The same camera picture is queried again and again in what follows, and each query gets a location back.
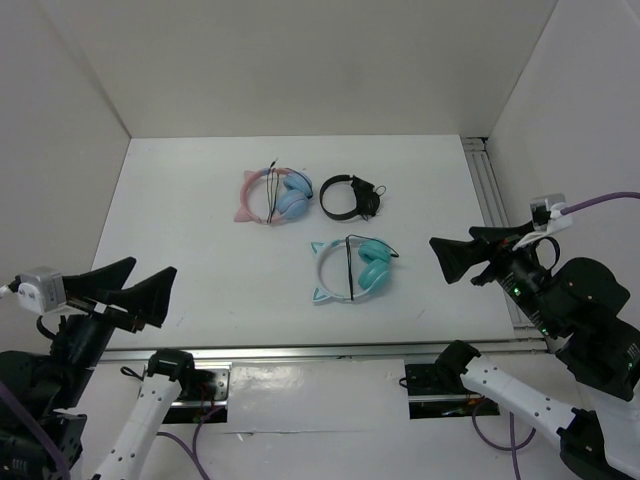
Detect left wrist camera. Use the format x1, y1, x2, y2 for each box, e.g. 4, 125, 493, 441
16, 267, 66, 316

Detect black headphone audio cable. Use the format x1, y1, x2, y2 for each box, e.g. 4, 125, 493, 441
264, 158, 315, 225

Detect pink blue cat-ear headphones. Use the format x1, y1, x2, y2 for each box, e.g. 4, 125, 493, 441
234, 165, 314, 225

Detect aluminium table edge rail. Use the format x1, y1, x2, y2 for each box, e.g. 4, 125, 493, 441
97, 339, 551, 369

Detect white teal cat-ear headphones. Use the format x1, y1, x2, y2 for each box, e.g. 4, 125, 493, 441
310, 234, 399, 304

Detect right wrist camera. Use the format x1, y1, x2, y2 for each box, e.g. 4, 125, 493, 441
512, 193, 573, 251

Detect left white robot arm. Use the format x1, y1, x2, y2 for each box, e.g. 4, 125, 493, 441
1, 257, 198, 479

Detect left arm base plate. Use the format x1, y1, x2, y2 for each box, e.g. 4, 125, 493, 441
163, 366, 230, 425

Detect aluminium side rail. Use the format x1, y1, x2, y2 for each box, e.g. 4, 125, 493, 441
460, 137, 543, 340

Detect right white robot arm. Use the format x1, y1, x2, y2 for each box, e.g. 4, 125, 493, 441
399, 222, 639, 479

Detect black headphones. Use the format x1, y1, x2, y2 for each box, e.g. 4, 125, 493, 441
319, 174, 387, 222

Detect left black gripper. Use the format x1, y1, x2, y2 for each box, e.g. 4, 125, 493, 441
50, 254, 177, 403

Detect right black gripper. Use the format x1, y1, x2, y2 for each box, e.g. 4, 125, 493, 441
425, 216, 560, 333

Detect purple cable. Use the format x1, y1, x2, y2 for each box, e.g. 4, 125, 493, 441
472, 191, 640, 480
0, 384, 226, 480

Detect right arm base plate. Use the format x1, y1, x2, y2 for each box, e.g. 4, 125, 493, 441
398, 364, 485, 420

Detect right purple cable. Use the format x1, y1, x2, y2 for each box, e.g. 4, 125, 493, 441
472, 191, 640, 480

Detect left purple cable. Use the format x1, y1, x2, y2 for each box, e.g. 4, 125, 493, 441
0, 384, 226, 480

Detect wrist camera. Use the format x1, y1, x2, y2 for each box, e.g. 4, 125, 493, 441
16, 267, 66, 316
512, 193, 573, 251

